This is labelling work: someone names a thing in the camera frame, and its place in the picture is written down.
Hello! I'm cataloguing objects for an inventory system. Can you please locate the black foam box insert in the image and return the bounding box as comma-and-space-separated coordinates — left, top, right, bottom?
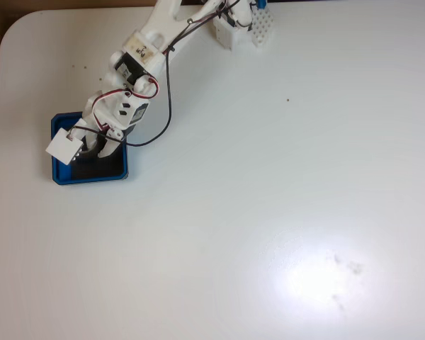
69, 140, 125, 179

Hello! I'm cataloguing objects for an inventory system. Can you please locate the white camera box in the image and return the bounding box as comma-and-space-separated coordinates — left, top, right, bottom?
44, 127, 84, 166

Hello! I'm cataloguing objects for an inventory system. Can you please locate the red and white servo cable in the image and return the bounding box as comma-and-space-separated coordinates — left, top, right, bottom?
91, 76, 161, 137

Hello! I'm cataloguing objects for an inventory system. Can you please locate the blue square box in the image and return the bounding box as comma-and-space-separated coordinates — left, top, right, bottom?
50, 112, 130, 186

